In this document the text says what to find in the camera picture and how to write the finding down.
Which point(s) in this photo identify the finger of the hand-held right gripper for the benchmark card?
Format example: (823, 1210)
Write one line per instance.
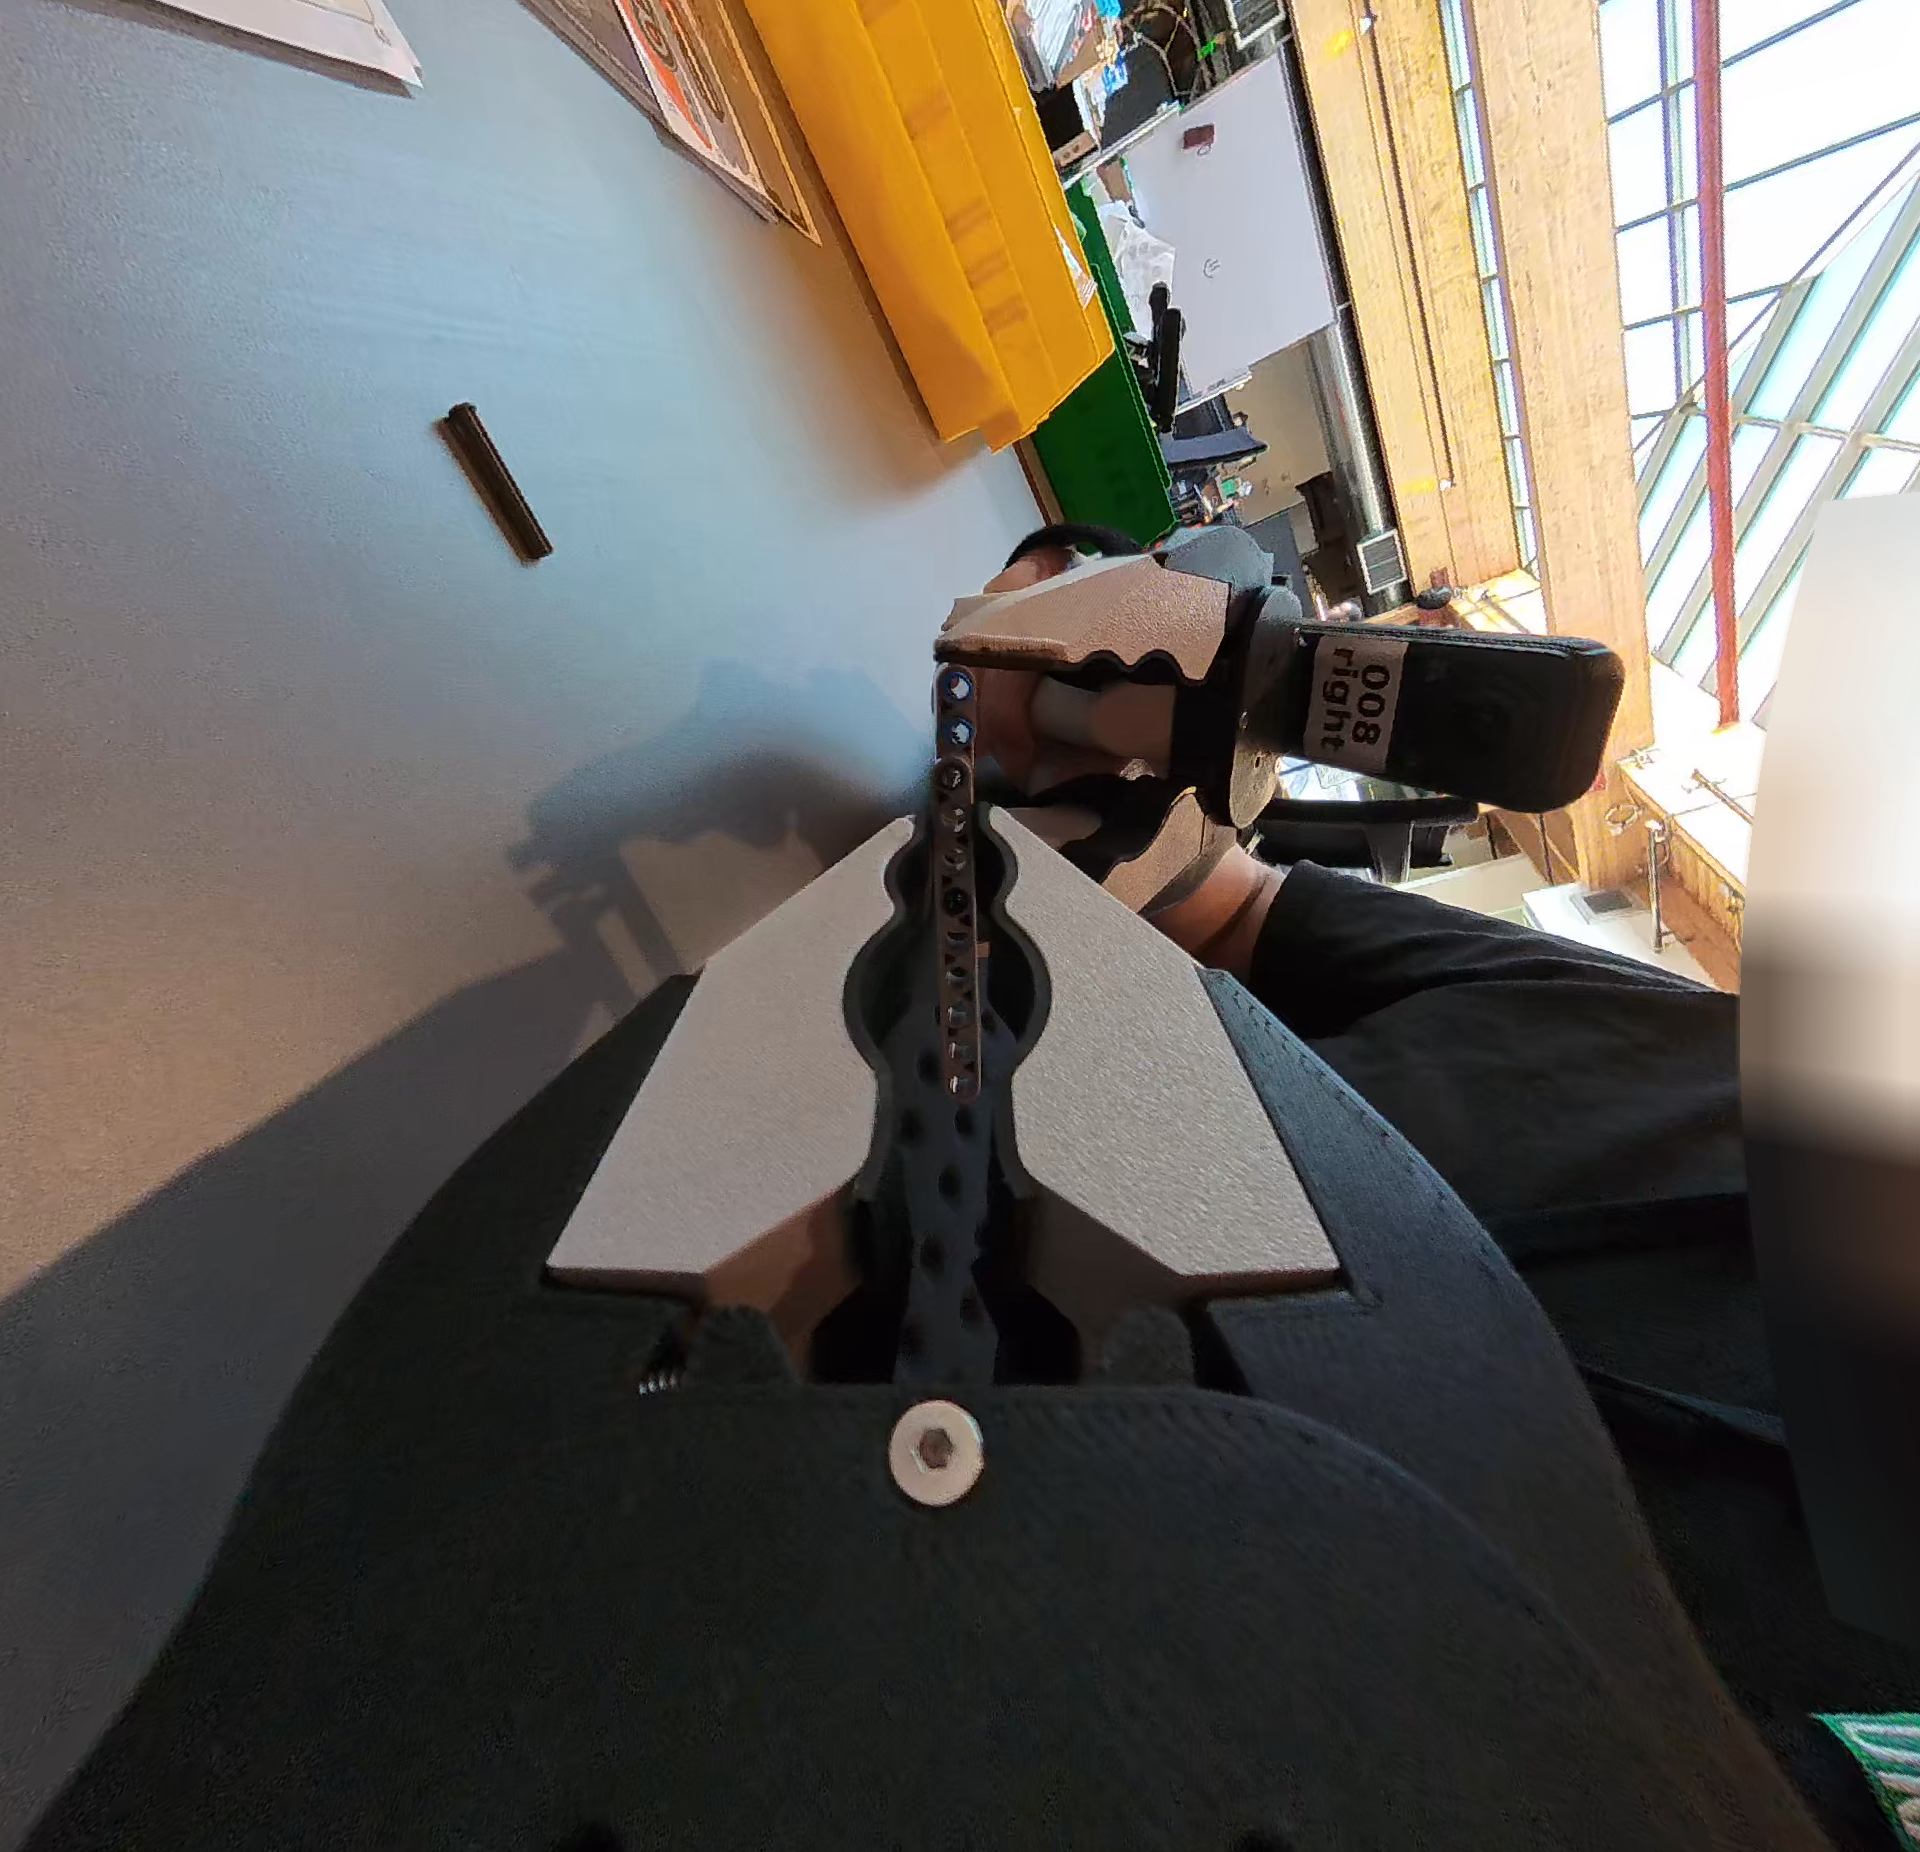
(1080, 616)
(1171, 848)

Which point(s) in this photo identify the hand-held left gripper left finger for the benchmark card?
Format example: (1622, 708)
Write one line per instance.
(718, 1131)

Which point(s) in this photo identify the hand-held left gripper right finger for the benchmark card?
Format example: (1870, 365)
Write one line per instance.
(1156, 1131)

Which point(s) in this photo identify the blue toy pin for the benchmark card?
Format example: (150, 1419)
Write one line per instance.
(956, 691)
(956, 733)

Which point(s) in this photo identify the short grey toy beam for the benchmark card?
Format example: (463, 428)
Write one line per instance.
(959, 906)

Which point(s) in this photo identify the person's right forearm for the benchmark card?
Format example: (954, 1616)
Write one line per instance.
(1499, 1012)

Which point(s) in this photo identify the grey desk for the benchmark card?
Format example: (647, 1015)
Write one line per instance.
(376, 756)

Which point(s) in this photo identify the person's right hand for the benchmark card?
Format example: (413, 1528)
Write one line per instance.
(1011, 735)

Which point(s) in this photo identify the green storage bin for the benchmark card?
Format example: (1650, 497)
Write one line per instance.
(1110, 442)

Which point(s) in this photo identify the black office chair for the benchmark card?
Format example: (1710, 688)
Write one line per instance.
(1349, 821)

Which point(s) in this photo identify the red ceiling pipe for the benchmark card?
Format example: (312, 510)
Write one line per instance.
(1716, 308)

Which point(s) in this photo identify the yellow plastic storage bin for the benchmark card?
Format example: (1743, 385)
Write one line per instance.
(930, 158)

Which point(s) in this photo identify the person's black shirt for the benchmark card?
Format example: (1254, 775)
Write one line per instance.
(1680, 1356)

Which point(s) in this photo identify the dark toy axle rod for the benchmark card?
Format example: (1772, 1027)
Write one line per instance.
(495, 483)

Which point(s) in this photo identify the white orange sticker sheet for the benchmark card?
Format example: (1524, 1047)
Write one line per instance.
(675, 67)

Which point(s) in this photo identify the open instruction booklet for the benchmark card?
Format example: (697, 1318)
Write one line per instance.
(225, 8)

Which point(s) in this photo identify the silver air duct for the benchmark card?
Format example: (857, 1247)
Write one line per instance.
(1349, 442)

